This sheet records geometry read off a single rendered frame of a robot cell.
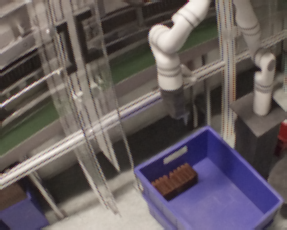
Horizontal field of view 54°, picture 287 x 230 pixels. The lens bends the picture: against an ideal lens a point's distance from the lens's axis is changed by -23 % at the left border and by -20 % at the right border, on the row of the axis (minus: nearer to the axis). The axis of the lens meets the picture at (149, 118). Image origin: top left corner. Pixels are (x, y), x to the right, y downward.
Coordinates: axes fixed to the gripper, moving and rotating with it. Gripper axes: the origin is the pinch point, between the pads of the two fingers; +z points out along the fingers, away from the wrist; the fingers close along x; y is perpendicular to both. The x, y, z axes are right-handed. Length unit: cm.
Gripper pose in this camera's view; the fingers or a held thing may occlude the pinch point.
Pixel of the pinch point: (182, 121)
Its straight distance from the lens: 120.3
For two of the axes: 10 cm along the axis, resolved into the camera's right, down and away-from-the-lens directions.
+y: -8.9, 3.9, -2.4
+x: 4.3, 5.9, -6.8
